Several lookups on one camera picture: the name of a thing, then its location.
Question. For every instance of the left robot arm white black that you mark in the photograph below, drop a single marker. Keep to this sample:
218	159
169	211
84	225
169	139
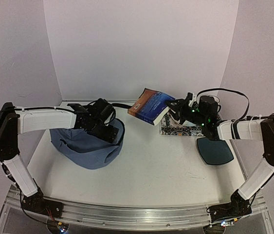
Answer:
15	121

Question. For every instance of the blue orange back-cover book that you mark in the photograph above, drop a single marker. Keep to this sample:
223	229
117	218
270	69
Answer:
150	106

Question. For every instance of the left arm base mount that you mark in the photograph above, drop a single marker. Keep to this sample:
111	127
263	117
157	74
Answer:
38	204

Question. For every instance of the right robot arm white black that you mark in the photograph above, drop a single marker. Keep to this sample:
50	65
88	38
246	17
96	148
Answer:
257	128

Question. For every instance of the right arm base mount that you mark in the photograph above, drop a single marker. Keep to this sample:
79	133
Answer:
228	211

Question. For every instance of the dark teal square plate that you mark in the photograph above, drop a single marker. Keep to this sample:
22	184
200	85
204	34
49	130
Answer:
214	152

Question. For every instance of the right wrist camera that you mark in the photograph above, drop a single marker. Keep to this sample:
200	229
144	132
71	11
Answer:
191	98

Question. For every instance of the blue student backpack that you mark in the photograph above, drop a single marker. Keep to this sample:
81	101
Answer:
88	151

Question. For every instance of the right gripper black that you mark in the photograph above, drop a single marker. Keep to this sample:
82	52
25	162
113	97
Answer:
182	108

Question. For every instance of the patterned black placemat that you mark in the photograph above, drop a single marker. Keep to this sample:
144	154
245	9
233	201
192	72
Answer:
169	127

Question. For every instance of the aluminium table front rail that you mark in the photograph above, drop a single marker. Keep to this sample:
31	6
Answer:
154	219

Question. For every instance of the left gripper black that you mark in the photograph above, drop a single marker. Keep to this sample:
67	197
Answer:
112	136

